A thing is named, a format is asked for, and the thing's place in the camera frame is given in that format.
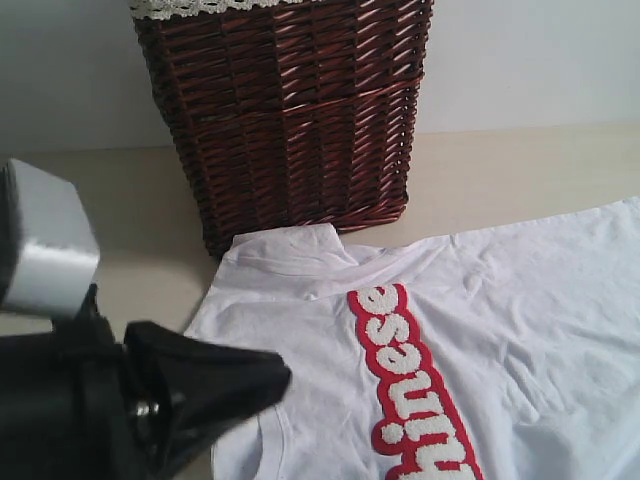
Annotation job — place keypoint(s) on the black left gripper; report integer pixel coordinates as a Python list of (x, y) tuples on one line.
[(78, 404)]

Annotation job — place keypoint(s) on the white shirt garment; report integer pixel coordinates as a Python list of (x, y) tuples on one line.
[(509, 352)]

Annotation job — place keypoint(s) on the dark brown wicker basket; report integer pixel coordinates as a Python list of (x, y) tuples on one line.
[(295, 114)]

